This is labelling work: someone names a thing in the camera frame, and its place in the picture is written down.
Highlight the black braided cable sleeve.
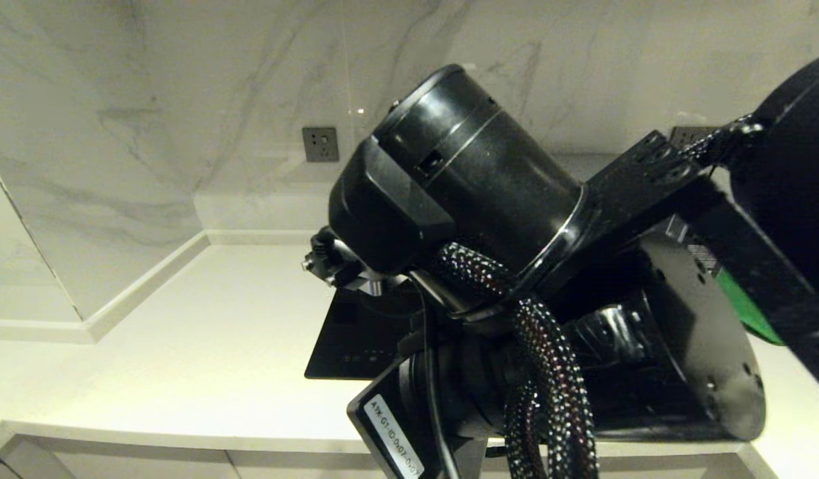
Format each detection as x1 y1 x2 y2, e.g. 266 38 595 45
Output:
436 241 600 479

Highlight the grey cabinet side panel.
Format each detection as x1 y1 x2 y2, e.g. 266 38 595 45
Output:
0 436 74 479

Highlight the green plastic tray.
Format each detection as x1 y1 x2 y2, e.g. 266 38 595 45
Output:
715 269 786 347

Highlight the grey double wall socket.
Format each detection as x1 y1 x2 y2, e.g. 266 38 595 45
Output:
669 126 720 151

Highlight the black induction cooktop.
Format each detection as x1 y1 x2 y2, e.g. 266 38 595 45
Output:
305 286 426 381

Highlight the grey single wall socket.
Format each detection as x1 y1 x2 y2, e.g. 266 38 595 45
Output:
301 126 339 164

